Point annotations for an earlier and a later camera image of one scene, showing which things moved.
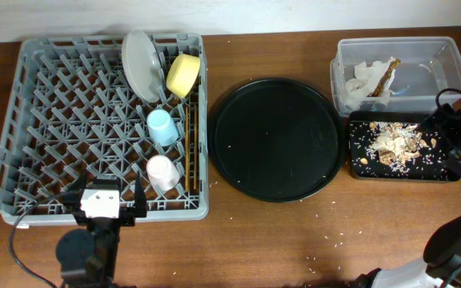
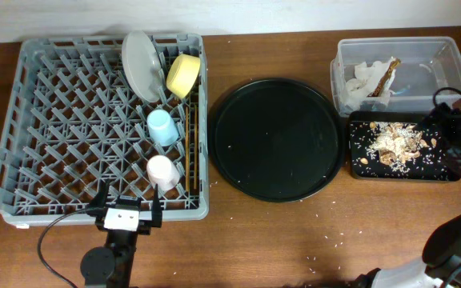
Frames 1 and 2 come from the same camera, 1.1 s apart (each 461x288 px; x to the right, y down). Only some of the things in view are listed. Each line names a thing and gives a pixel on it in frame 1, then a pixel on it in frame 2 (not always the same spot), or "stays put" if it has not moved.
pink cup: x=163 y=175 stays put
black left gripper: x=126 y=214 → x=145 y=226
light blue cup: x=162 y=128 stays put
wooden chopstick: x=187 y=147 stays put
